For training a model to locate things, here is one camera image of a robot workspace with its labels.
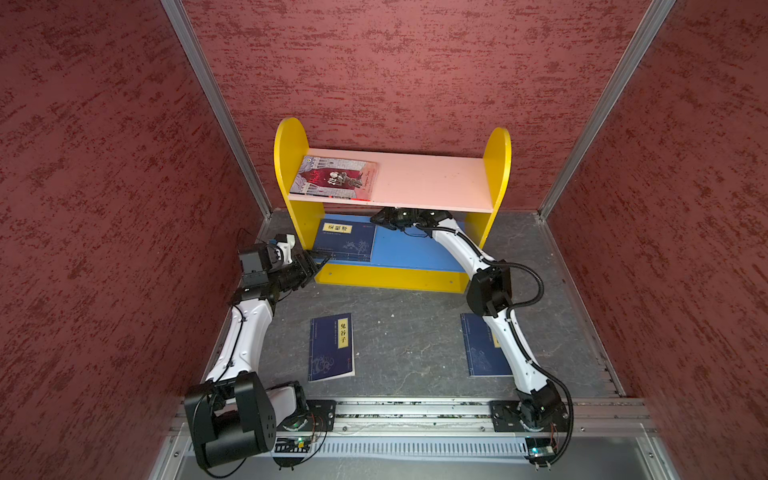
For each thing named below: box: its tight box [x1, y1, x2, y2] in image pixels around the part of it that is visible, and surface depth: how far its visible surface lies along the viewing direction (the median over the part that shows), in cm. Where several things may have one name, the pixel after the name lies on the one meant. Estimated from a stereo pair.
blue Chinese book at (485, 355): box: [460, 313, 513, 377], surface depth 84 cm
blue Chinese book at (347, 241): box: [313, 219, 377, 262], surface depth 93 cm
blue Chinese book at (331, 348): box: [308, 313, 355, 383], surface depth 87 cm
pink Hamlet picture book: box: [289, 156, 378, 201], surface depth 73 cm
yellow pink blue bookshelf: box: [274, 118, 511, 292], surface depth 75 cm
